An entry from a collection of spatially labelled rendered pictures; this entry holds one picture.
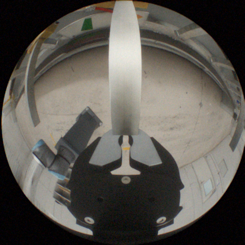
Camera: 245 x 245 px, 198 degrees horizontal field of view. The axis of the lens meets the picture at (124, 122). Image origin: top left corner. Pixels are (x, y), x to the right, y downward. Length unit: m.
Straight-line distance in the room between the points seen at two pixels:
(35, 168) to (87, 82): 1.01
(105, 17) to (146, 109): 1.00
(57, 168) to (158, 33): 0.88
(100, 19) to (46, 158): 0.72
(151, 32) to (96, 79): 0.83
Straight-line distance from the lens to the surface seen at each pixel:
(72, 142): 0.72
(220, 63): 0.52
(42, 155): 0.62
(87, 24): 0.31
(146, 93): 0.98
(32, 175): 0.62
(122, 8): 0.16
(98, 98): 1.01
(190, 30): 0.33
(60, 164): 0.66
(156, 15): 0.55
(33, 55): 0.29
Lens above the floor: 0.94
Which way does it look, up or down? 61 degrees down
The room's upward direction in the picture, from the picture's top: 178 degrees counter-clockwise
